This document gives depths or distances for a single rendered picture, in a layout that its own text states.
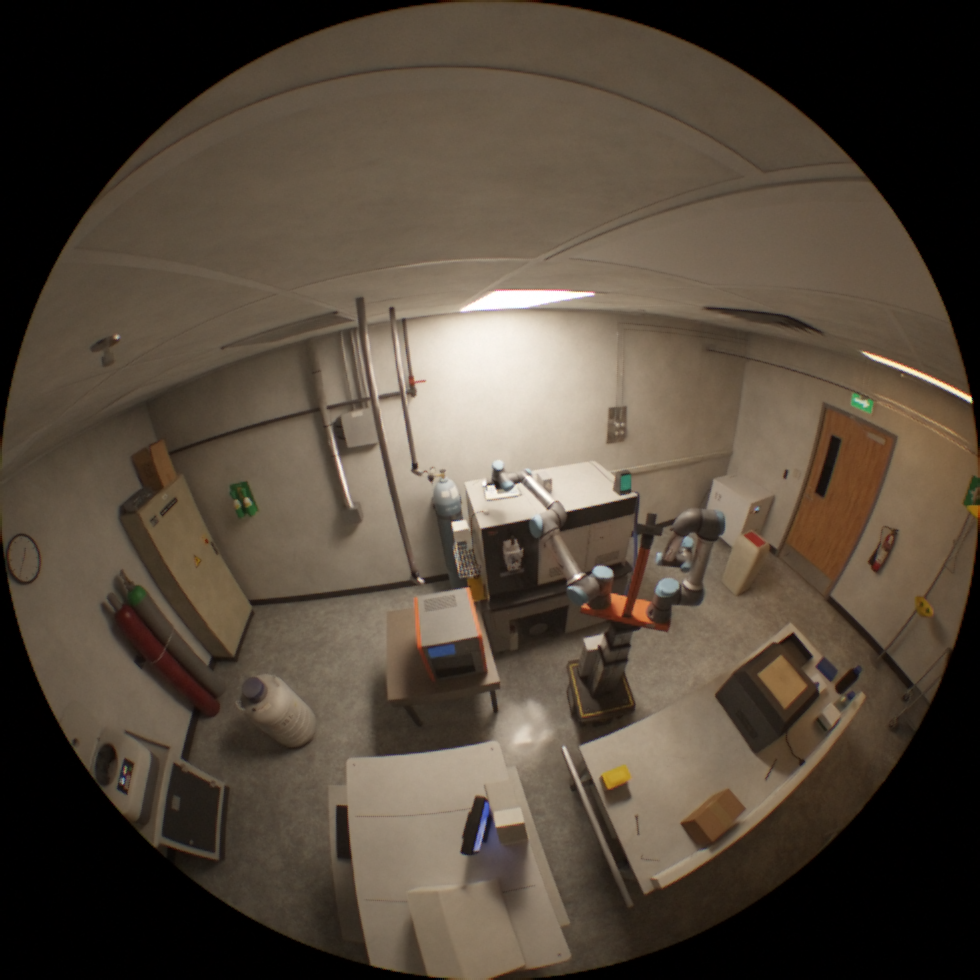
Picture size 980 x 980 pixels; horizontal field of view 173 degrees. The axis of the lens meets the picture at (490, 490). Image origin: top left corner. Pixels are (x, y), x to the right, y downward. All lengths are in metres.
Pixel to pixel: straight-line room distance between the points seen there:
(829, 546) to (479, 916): 4.61
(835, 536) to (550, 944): 4.47
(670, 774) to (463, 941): 1.23
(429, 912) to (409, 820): 0.35
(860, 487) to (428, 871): 4.59
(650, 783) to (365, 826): 1.25
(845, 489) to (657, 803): 3.76
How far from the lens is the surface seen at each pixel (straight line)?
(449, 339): 2.85
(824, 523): 4.71
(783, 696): 1.98
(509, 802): 1.01
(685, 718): 2.01
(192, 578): 3.69
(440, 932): 1.10
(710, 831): 1.76
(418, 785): 1.24
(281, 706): 2.74
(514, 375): 2.98
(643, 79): 0.27
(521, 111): 0.29
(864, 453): 4.38
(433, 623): 1.96
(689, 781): 1.92
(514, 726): 2.79
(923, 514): 4.34
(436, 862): 1.21
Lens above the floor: 2.62
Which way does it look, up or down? 28 degrees down
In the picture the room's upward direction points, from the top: 5 degrees counter-clockwise
